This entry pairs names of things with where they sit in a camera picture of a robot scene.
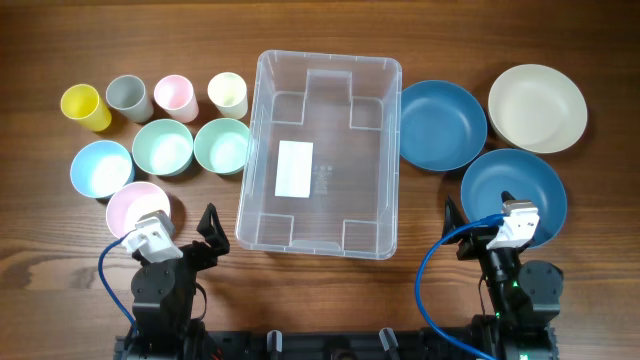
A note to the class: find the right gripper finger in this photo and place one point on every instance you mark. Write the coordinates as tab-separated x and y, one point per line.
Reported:
507	197
453	220

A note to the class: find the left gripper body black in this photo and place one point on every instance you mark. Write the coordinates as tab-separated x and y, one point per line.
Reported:
198	257

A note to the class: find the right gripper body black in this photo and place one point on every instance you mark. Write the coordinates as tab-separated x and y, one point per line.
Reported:
474	246

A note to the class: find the dark blue bowl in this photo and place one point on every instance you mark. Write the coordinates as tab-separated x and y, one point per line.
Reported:
526	177
443	127

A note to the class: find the green small bowl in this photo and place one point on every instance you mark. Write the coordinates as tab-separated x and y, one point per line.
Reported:
220	146
163	147

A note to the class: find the pink small bowl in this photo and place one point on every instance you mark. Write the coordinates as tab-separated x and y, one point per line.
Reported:
132	202

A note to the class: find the cream large bowl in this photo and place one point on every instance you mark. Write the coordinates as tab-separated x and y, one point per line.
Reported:
537	108

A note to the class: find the light blue small bowl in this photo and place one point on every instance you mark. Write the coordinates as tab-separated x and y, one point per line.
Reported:
101	168

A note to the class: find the pink plastic cup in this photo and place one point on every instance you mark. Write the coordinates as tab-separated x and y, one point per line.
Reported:
175	94

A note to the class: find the grey plastic cup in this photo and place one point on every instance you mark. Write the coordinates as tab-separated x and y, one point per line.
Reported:
127	94

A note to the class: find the yellow plastic cup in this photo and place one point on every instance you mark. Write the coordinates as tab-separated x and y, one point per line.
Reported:
83	104

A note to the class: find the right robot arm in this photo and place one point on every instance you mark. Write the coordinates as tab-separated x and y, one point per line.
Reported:
525	296

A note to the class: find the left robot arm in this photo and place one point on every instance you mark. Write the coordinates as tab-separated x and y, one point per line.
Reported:
164	289

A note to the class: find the clear plastic storage container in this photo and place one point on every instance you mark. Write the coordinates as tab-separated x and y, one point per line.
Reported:
349	108

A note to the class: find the white label sticker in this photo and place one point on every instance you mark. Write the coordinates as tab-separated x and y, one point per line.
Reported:
294	169

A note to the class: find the cream plastic cup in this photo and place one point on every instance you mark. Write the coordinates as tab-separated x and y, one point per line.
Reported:
228	92

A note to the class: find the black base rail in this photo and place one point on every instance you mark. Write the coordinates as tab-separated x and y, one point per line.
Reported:
383	344

